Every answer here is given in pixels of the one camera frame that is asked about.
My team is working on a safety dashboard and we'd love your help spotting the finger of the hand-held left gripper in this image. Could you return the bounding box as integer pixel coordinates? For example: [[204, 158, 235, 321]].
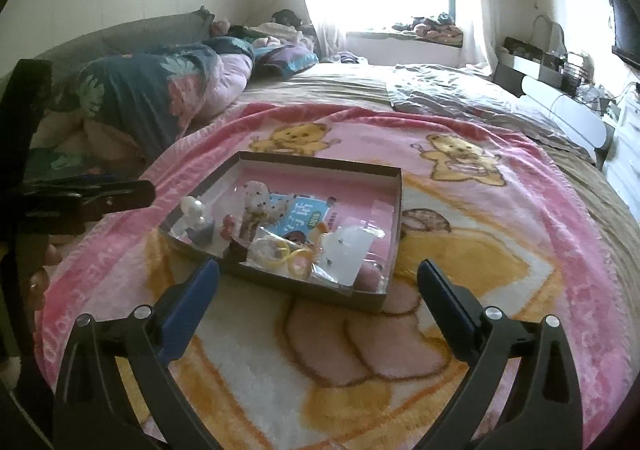
[[75, 179, 157, 223]]

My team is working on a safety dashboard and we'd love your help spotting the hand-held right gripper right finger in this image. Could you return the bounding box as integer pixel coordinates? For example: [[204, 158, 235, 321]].
[[417, 258, 585, 450]]

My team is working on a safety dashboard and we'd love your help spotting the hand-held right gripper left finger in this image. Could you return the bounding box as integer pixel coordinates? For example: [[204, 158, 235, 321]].
[[52, 257, 221, 450]]

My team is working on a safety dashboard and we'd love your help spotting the bag of yellow rings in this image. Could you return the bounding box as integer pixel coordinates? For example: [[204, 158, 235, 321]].
[[247, 235, 321, 281]]

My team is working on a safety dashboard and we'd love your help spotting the clear bag with earring card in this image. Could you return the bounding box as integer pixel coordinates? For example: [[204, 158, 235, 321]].
[[320, 227, 377, 287]]

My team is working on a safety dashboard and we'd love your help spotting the spotted plush toy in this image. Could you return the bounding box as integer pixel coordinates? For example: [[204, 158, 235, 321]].
[[241, 179, 287, 232]]

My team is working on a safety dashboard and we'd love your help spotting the cardboard box with pink lining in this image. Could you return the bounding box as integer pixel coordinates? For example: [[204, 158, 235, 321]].
[[159, 151, 404, 315]]

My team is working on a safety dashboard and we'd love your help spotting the person's left hand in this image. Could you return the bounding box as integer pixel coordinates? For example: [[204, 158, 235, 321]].
[[29, 244, 64, 316]]

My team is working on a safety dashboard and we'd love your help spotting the white pearl hair clip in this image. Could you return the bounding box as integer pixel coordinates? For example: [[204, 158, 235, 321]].
[[180, 196, 209, 231]]

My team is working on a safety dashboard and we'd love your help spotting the pink bear print blanket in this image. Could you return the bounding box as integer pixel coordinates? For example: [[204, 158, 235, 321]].
[[37, 102, 636, 450]]

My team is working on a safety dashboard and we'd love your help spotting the brown hair clip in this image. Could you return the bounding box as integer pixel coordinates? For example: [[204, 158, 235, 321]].
[[235, 214, 262, 252]]

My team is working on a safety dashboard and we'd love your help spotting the dark floral duvet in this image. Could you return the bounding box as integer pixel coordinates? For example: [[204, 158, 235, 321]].
[[30, 44, 256, 166]]

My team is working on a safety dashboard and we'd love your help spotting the grey padded headboard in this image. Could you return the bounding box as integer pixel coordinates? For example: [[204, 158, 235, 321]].
[[25, 7, 216, 76]]

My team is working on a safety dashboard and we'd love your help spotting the white crumpled quilt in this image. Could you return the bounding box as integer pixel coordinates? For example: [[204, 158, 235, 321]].
[[387, 62, 601, 161]]

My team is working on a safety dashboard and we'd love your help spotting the purple and blue pillow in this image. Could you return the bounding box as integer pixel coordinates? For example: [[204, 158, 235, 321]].
[[260, 46, 320, 78]]

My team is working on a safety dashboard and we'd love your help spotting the heap of clothes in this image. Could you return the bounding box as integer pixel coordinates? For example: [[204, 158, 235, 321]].
[[210, 9, 316, 51]]

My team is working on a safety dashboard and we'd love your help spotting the white curved board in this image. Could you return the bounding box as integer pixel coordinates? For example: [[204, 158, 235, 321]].
[[520, 75, 608, 151]]

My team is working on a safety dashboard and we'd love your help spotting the white dresser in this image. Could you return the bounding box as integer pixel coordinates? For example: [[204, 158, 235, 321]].
[[602, 90, 640, 201]]

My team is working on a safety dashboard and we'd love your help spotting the dark desk shelf with clutter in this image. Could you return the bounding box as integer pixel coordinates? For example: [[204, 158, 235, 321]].
[[497, 36, 591, 91]]

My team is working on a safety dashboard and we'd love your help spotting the pile of clothes on sill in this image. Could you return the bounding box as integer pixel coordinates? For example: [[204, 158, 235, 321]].
[[392, 12, 463, 42]]

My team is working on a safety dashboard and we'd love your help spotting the black television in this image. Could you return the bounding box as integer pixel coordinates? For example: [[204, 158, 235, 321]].
[[607, 0, 640, 66]]

